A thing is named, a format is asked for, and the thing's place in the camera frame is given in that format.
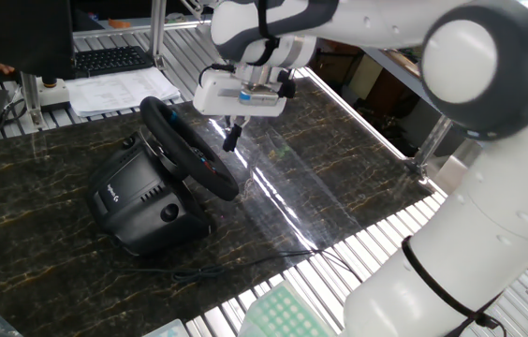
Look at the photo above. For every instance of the dark marble pattern board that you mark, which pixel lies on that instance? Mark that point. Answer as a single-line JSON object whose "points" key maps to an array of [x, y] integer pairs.
{"points": [[34, 210]]}

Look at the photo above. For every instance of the aluminium corner frame post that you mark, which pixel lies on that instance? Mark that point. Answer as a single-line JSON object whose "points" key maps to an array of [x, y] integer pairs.
{"points": [[434, 140]]}

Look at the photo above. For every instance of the green pipette tip box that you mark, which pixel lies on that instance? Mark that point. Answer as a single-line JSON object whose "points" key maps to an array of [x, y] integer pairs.
{"points": [[283, 313]]}

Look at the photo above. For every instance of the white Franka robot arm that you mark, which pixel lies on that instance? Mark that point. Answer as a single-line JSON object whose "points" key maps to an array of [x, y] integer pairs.
{"points": [[479, 210]]}

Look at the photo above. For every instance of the black racing steering wheel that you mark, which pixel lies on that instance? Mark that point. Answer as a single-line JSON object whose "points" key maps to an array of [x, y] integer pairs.
{"points": [[175, 136]]}

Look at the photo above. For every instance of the blue pipette tip rack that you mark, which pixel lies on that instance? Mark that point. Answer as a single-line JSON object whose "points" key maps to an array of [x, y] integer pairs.
{"points": [[168, 330]]}

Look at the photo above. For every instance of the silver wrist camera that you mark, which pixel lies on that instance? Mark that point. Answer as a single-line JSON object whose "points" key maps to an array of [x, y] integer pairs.
{"points": [[259, 97]]}

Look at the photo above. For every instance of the tall aluminium frame post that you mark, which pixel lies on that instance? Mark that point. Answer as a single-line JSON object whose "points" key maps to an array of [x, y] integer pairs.
{"points": [[157, 33]]}

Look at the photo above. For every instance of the white paper stack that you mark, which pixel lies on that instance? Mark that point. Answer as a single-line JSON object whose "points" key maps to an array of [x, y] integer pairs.
{"points": [[119, 91]]}

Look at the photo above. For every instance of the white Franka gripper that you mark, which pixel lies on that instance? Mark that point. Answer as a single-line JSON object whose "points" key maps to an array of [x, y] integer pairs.
{"points": [[212, 96]]}

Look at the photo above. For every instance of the short aluminium post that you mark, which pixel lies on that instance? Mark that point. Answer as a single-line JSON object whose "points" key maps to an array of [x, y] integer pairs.
{"points": [[32, 103]]}

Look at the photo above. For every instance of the white emergency stop box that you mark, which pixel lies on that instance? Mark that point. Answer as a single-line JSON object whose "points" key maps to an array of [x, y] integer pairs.
{"points": [[53, 96]]}

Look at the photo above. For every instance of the black steering wheel base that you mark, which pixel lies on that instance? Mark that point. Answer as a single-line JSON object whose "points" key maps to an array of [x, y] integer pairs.
{"points": [[142, 206]]}

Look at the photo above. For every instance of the black computer monitor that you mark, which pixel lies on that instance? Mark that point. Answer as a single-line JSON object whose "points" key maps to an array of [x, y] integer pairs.
{"points": [[11, 33]]}

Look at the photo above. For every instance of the black keyboard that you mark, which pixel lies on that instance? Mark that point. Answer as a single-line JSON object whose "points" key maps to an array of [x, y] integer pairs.
{"points": [[109, 60]]}

